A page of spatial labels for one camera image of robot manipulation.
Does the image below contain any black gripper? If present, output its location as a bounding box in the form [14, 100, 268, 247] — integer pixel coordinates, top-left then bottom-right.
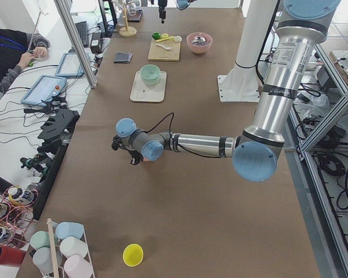
[158, 0, 168, 23]
[111, 135, 143, 164]

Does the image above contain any white ceramic spoon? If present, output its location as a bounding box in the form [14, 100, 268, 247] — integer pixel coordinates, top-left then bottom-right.
[156, 43, 172, 51]

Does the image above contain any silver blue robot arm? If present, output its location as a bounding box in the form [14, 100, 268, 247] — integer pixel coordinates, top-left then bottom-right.
[111, 1, 339, 182]
[157, 0, 195, 24]

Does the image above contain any large pink speckled bowl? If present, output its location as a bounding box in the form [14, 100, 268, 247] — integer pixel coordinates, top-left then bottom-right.
[186, 32, 213, 54]

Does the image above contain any green bowl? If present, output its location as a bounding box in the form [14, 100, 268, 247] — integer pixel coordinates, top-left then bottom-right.
[140, 64, 160, 86]

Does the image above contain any green toy vegetable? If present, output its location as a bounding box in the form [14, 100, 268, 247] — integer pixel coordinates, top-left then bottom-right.
[152, 32, 161, 40]

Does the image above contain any wooden cup tree stand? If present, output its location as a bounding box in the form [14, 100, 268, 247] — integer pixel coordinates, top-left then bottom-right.
[117, 1, 137, 37]

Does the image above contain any wooden cutting board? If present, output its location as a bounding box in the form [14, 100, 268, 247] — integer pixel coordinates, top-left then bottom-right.
[148, 39, 181, 62]

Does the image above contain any cream rectangular tray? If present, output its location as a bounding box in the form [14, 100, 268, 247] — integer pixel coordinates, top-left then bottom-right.
[130, 71, 167, 103]

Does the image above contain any grey folded cloth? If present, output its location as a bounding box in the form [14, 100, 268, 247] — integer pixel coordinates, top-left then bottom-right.
[114, 52, 133, 64]

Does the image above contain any black keyboard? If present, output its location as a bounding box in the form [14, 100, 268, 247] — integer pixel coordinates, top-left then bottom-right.
[75, 21, 89, 47]

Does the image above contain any upper blue teach pendant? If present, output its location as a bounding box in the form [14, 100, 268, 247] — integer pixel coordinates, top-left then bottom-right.
[55, 53, 84, 78]

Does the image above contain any blue teach pendant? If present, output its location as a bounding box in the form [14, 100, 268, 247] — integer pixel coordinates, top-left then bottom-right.
[20, 75, 67, 107]
[55, 53, 84, 78]

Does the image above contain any lower blue teach pendant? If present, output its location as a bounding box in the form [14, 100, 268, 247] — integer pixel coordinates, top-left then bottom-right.
[20, 75, 67, 107]

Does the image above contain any blue cup in rack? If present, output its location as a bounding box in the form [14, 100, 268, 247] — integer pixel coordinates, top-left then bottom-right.
[55, 222, 84, 240]

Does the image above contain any yellow plastic cup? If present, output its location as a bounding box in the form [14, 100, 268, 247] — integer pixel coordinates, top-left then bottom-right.
[122, 243, 144, 267]

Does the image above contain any white cup in rack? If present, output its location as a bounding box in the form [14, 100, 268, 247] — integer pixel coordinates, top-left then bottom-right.
[60, 236, 88, 258]

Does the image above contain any pink cup in rack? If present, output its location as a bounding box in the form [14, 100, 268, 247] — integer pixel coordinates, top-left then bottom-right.
[64, 254, 93, 278]

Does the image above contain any grey cup in rack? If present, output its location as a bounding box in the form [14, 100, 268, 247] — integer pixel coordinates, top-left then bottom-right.
[32, 247, 53, 273]

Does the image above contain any seated person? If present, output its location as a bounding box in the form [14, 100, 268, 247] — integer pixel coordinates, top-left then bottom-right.
[0, 28, 50, 93]

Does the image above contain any red cylinder container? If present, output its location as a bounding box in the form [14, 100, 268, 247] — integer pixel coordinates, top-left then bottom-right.
[0, 245, 26, 267]

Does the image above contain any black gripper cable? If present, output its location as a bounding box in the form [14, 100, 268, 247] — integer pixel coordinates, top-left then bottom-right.
[147, 112, 224, 159]

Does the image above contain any aluminium frame post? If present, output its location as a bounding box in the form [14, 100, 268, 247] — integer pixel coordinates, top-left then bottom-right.
[54, 0, 97, 89]

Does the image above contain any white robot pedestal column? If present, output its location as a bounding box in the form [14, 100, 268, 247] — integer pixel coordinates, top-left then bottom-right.
[218, 0, 279, 102]

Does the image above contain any white wire cup rack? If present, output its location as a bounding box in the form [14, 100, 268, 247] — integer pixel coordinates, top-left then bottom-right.
[30, 220, 95, 277]

